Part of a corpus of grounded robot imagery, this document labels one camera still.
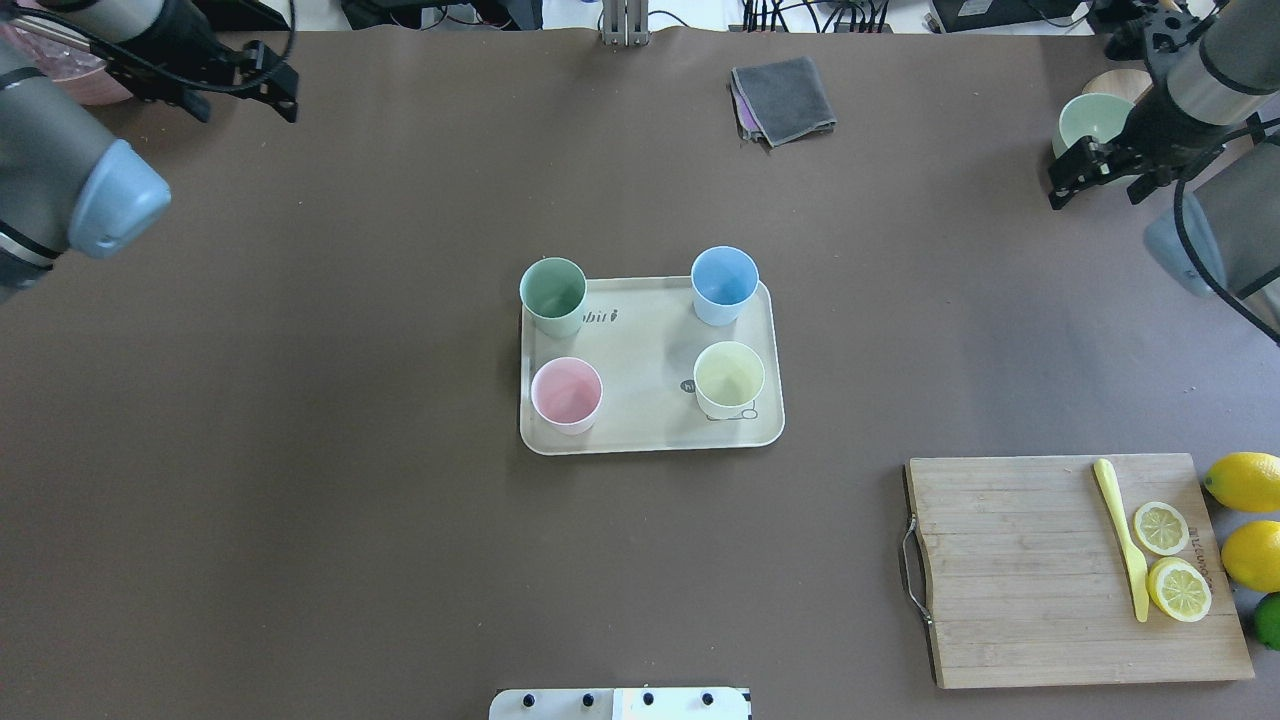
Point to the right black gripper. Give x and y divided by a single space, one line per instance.
1156 122

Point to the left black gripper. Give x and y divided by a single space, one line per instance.
163 52

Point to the mint green plastic cup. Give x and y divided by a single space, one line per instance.
553 292

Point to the light blue plastic cup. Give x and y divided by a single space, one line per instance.
723 279

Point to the cream white plastic cup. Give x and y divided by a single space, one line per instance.
728 378

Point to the pink plastic cup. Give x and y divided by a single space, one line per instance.
567 392

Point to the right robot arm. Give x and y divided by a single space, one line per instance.
1219 238

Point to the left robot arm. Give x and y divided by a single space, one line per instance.
67 182

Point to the white rabbit tray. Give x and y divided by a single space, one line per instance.
643 336

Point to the mint green bowl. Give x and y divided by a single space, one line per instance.
1101 116

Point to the wooden mug tree stand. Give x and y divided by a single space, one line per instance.
1129 84

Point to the pink bowl with ice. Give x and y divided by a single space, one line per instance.
79 74

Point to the yellow plastic knife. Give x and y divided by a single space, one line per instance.
1135 563

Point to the grey folded cloth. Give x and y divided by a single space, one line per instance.
780 102

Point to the yellow lemon right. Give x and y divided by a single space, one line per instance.
1245 481

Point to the yellow lemon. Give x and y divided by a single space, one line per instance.
1245 481
1250 556

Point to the lemon half right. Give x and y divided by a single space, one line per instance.
1160 528

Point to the lemon half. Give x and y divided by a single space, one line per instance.
1177 588
1160 528

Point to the wooden cutting board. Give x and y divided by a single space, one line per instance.
1023 583

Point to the yellow lemon left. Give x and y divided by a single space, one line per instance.
1250 556

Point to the lemon half left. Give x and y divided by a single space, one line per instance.
1177 588

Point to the green lime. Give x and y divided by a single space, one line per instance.
1266 621

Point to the aluminium frame post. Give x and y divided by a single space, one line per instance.
625 23

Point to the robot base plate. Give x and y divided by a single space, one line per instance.
694 702

